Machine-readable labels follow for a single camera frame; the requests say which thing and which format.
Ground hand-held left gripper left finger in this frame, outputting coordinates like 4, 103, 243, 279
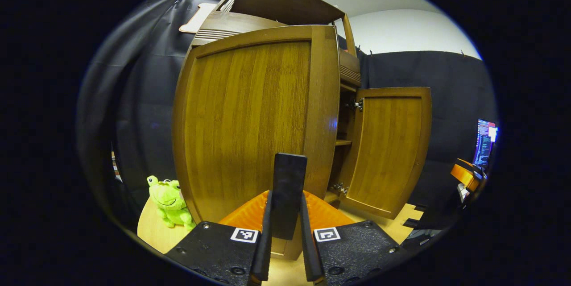
164, 190, 273, 286

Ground computer monitor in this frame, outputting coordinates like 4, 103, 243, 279
472, 119, 499, 168

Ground wooden double-door shoe cabinet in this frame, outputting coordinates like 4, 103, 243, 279
191, 0, 363, 208

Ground wooden drawer with dark knob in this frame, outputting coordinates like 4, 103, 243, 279
192, 11, 362, 87

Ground black backdrop cloth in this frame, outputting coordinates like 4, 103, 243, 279
78, 0, 498, 233

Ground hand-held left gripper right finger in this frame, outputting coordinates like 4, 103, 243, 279
300, 190, 413, 286

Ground wooden shoe cabinet door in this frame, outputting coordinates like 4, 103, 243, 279
172, 25, 342, 261
340, 87, 432, 220

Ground green frog plush toy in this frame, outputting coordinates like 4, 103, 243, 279
146, 175, 197, 229

